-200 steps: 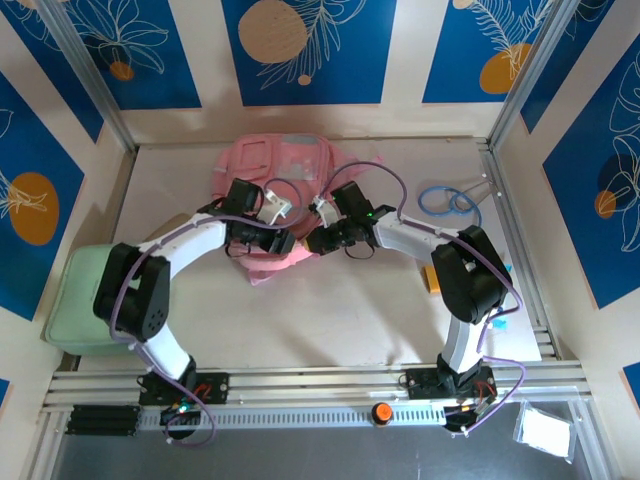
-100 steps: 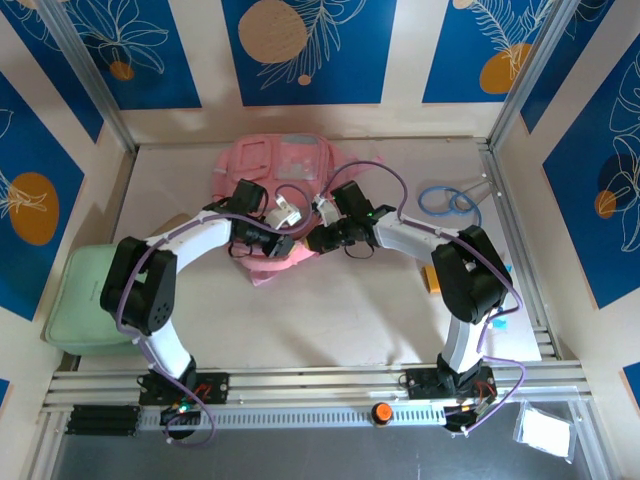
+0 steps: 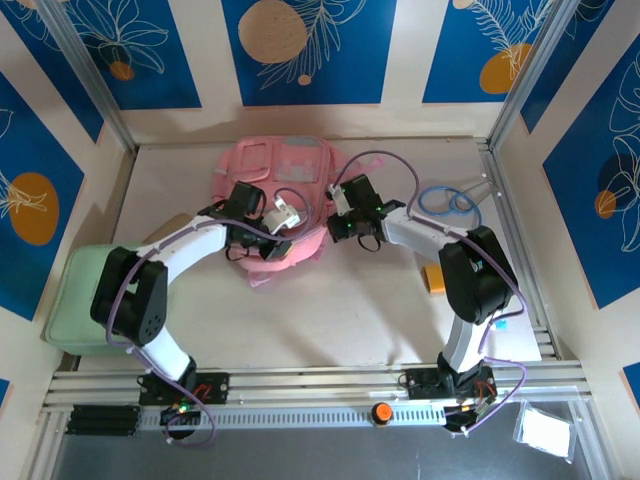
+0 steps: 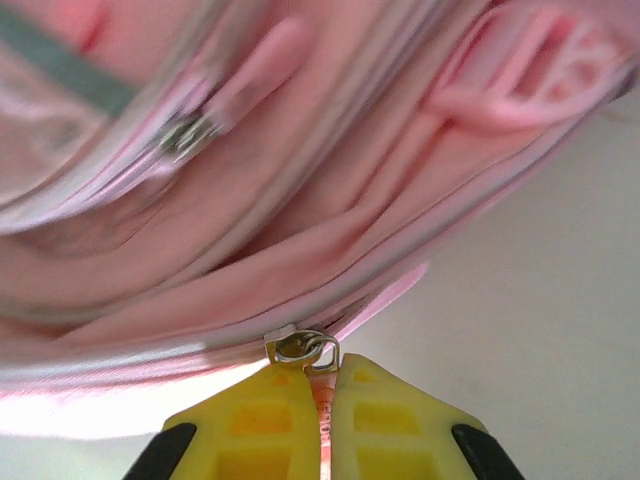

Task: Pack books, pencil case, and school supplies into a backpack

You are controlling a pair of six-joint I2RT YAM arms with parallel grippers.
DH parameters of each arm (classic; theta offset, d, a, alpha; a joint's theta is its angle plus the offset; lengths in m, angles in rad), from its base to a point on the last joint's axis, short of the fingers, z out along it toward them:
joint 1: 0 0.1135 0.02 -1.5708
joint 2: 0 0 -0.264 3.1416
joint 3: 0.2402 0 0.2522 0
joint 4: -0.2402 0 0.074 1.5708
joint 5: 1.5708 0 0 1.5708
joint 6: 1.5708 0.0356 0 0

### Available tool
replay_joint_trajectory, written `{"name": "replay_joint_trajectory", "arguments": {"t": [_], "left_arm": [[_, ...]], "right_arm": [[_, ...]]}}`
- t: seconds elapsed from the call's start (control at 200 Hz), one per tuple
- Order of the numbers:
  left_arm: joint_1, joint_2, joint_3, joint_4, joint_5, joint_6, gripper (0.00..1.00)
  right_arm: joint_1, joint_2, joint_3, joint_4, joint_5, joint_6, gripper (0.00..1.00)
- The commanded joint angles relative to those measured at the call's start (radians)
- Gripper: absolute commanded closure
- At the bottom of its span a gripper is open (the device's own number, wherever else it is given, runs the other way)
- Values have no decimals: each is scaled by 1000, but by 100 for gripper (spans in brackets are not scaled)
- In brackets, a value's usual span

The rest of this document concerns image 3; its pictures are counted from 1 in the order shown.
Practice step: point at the pink backpack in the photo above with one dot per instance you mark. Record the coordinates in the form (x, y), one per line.
(300, 165)

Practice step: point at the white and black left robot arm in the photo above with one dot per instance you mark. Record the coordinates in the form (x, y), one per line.
(135, 300)

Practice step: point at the mint green pencil case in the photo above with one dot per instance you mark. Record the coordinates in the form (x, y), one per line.
(72, 295)

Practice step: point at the orange sticky note pad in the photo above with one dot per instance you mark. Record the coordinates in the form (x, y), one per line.
(432, 281)

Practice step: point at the blue packet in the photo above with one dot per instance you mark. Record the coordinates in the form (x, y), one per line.
(498, 325)

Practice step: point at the orange emergency stop button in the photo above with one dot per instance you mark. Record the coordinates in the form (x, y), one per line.
(382, 413)

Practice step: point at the black ribbed block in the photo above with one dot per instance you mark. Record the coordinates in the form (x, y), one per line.
(102, 420)

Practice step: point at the clear bag with white card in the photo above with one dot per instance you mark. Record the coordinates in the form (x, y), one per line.
(545, 430)

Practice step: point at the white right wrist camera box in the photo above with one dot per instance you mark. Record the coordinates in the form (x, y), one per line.
(340, 200)

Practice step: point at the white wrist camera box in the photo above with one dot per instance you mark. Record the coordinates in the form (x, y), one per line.
(340, 200)
(282, 217)

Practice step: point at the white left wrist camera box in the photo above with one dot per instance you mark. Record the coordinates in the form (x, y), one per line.
(282, 217)

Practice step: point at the aluminium front frame rail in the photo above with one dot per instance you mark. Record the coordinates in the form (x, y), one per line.
(320, 380)

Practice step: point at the aluminium side frame rail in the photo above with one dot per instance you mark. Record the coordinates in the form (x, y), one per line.
(505, 170)

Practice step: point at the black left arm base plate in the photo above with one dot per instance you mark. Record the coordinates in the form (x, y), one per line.
(215, 387)

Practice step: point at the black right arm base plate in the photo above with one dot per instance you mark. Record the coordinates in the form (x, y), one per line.
(422, 385)

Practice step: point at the aluminium left frame post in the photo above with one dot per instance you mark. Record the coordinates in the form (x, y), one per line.
(90, 75)

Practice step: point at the aluminium frame post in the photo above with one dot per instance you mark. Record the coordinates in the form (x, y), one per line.
(90, 75)
(535, 70)

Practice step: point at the aluminium right frame post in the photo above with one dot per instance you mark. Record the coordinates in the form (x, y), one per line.
(535, 70)

